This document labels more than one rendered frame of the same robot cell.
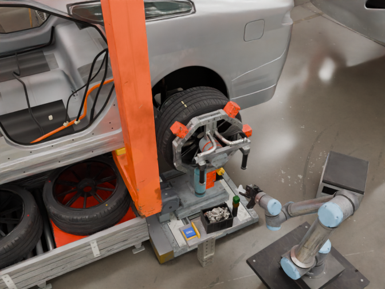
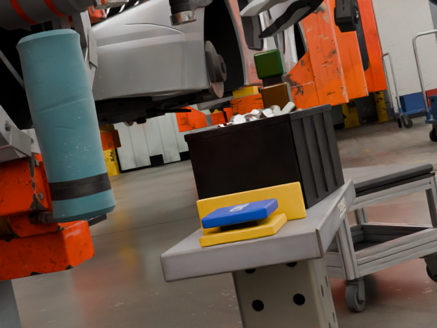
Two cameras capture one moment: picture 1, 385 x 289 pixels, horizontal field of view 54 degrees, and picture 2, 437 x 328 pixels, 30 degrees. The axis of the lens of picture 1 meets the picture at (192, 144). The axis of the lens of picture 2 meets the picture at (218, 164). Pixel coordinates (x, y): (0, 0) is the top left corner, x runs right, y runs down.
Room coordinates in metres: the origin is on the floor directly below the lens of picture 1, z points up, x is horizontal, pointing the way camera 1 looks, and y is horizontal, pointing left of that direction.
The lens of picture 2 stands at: (0.98, 0.68, 0.57)
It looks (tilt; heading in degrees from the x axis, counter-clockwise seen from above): 3 degrees down; 311
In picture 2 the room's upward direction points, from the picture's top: 12 degrees counter-clockwise
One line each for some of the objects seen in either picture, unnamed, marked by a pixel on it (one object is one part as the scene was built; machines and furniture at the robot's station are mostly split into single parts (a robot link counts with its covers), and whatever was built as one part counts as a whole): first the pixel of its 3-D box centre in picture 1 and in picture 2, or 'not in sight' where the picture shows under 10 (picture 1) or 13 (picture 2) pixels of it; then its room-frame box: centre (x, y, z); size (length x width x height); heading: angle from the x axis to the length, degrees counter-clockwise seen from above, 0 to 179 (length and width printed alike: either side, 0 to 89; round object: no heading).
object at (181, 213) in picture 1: (194, 192); not in sight; (2.18, -0.02, 0.13); 0.50 x 0.36 x 0.10; 116
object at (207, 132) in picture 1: (204, 140); not in sight; (1.88, -0.08, 1.03); 0.19 x 0.18 x 0.11; 26
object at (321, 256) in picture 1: (315, 248); not in sight; (1.34, -0.80, 0.58); 0.17 x 0.15 x 0.18; 126
